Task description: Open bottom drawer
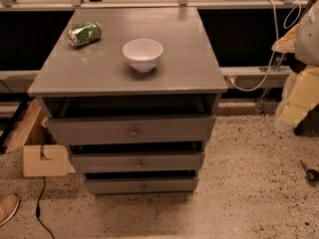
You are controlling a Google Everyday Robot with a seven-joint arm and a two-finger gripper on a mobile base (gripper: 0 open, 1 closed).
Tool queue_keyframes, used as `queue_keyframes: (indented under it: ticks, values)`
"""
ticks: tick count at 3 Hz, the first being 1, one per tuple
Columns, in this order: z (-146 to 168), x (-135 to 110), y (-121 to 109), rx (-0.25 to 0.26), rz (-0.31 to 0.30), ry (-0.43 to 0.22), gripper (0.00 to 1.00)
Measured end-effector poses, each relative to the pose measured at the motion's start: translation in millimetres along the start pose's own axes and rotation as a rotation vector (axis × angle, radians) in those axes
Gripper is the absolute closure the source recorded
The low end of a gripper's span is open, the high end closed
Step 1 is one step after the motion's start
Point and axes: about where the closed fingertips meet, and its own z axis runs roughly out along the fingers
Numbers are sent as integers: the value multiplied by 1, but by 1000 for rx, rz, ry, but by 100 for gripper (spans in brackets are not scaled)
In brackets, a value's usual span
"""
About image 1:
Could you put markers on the grey drawer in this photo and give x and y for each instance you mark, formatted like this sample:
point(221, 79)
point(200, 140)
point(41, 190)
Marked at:
point(142, 161)
point(141, 185)
point(136, 130)

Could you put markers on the green crushed soda can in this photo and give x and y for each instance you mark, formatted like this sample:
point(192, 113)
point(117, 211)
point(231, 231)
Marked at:
point(84, 34)

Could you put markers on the white bowl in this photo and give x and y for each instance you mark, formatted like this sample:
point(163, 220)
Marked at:
point(143, 55)

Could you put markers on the grey middle drawer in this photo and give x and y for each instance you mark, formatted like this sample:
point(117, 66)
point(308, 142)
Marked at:
point(142, 161)

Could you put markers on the grey drawer cabinet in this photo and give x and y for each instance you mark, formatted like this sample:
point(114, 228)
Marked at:
point(136, 108)

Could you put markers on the grey top drawer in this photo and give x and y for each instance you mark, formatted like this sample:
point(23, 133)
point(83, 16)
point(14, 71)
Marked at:
point(136, 130)

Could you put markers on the tan shoe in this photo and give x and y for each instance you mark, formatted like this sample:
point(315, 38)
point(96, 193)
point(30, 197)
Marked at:
point(8, 207)

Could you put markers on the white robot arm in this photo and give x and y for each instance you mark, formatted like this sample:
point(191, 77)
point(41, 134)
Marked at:
point(300, 95)

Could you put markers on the cardboard box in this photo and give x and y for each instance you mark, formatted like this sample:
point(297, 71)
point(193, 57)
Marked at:
point(40, 155)

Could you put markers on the black tool on floor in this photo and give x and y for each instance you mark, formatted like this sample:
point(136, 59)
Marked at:
point(312, 175)

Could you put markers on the grey bottom drawer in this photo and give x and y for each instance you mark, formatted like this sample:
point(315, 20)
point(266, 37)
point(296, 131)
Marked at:
point(141, 185)

